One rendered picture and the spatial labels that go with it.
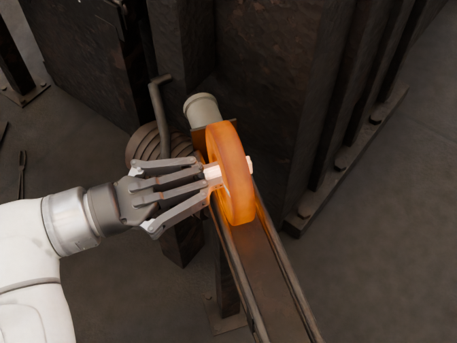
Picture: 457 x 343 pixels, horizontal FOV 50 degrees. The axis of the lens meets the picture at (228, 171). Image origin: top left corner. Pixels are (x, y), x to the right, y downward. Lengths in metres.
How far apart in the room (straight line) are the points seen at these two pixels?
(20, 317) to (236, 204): 0.30
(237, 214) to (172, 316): 0.74
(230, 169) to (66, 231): 0.24
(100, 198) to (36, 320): 0.17
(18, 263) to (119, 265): 0.77
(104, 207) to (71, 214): 0.04
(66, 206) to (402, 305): 1.01
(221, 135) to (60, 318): 0.32
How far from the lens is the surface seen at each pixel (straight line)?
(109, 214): 0.69
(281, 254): 0.68
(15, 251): 0.71
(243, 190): 0.66
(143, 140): 0.99
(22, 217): 0.72
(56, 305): 0.70
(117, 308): 1.41
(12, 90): 1.91
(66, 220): 0.70
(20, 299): 0.69
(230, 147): 0.66
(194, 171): 0.72
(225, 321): 1.36
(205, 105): 0.82
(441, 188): 1.67
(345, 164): 1.51
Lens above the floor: 1.32
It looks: 58 degrees down
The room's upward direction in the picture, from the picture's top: straight up
